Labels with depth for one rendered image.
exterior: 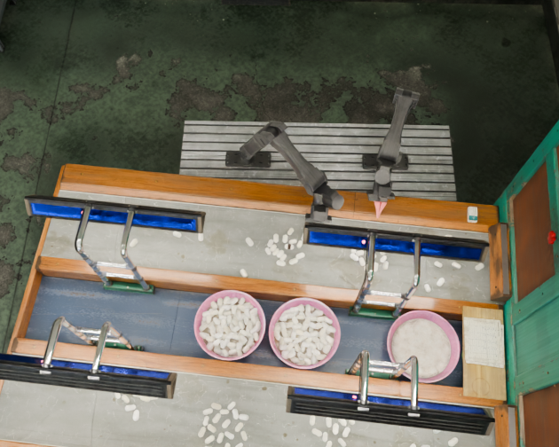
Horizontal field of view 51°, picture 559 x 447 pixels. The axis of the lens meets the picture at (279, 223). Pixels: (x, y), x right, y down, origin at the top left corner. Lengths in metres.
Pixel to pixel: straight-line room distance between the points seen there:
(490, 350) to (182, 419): 1.14
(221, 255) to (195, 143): 0.58
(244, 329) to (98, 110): 1.90
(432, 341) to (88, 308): 1.34
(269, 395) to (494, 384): 0.81
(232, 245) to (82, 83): 1.83
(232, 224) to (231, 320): 0.40
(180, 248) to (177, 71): 1.64
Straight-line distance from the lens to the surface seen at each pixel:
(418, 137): 2.76
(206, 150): 2.67
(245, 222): 2.41
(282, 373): 2.21
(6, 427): 2.41
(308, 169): 2.18
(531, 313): 2.18
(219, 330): 2.28
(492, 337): 2.36
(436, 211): 2.48
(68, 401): 2.35
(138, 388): 1.93
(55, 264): 2.47
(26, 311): 2.50
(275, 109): 3.57
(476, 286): 2.44
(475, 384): 2.30
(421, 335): 2.33
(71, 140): 3.66
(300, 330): 2.27
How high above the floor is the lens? 2.95
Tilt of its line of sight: 66 degrees down
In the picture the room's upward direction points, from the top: straight up
